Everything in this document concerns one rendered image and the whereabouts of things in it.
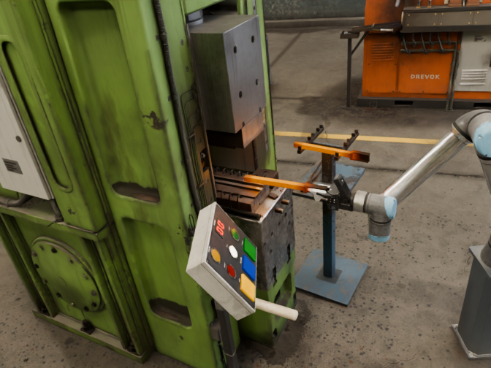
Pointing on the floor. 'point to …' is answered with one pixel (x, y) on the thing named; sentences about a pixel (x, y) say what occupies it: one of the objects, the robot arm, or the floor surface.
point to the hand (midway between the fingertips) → (311, 187)
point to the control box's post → (226, 335)
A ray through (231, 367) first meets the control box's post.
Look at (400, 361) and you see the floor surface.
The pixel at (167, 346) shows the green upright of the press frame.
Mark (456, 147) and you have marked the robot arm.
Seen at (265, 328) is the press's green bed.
